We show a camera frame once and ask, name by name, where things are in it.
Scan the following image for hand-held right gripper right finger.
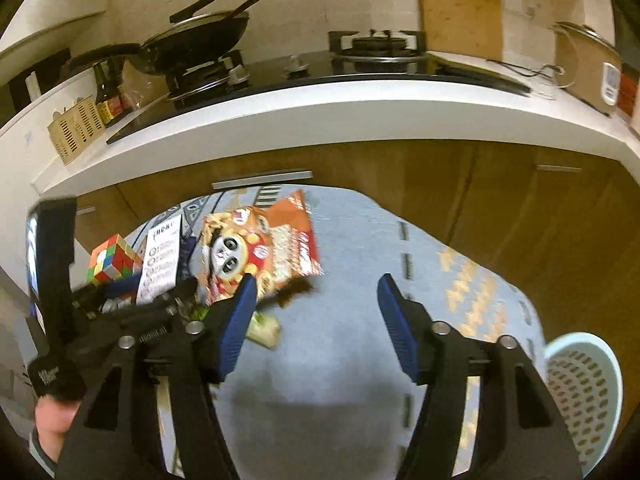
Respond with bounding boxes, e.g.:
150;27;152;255
377;273;583;480

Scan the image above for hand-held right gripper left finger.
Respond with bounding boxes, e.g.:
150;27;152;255
55;274;258;480

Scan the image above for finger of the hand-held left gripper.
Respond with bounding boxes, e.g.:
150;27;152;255
101;279;202;345
74;276;147;312

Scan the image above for orange panda snack bag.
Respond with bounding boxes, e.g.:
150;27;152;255
197;189;325;306

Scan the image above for teal plastic basket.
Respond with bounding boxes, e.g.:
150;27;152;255
542;332;625;476

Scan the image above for person's left forearm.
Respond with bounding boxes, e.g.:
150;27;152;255
27;427;62;476

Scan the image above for person's left hand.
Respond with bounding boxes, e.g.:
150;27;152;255
34;394;81;441

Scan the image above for green white wrapper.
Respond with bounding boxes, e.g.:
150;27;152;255
247;310;282;350

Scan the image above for colourful puzzle cube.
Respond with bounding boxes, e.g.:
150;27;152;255
86;234;143;287

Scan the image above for white carton box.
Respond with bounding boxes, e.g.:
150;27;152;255
136;213;183;306

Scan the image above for patterned grey tablecloth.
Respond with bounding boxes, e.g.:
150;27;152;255
120;185;546;480

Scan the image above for yellow slotted basket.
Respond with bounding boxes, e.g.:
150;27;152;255
47;95;107;166

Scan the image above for wooden base cabinets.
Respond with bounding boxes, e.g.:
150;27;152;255
75;137;640;361

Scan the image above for dark sauce bottle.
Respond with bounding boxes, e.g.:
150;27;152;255
92;62;126;127

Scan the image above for white countertop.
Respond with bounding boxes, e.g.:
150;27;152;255
0;50;640;198

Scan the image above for black wok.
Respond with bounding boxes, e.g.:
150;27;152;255
67;10;251;77

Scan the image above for black gas stove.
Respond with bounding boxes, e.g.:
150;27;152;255
106;29;532;146

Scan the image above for glass wok lid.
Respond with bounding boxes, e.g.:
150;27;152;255
142;10;250;48

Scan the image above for beige rice cooker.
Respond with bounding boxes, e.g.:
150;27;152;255
550;21;623;117

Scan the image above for wooden cutting board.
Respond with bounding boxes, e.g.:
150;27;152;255
414;0;503;61

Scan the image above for red container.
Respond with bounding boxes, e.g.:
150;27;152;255
617;72;640;121

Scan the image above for rice cooker power cord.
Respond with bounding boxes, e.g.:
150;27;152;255
487;59;563;81

